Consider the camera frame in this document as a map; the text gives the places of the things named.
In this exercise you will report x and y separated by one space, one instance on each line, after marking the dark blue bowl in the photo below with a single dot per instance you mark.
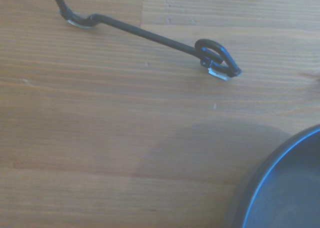
290 185

